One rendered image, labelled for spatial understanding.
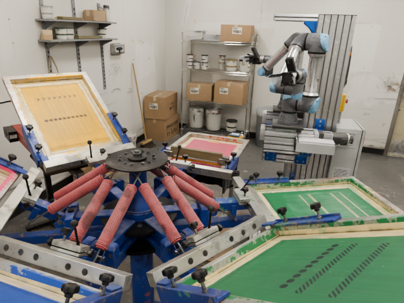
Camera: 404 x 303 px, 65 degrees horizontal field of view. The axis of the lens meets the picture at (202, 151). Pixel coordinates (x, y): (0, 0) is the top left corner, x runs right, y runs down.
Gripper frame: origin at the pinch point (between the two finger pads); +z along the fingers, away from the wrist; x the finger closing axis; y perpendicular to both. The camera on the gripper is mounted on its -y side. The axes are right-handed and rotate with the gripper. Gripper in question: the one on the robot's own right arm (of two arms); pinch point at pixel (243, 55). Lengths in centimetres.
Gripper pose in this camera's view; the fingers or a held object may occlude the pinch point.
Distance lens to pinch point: 331.2
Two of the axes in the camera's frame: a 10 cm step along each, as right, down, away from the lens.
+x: 6.1, -3.9, 6.9
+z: -7.9, -2.4, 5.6
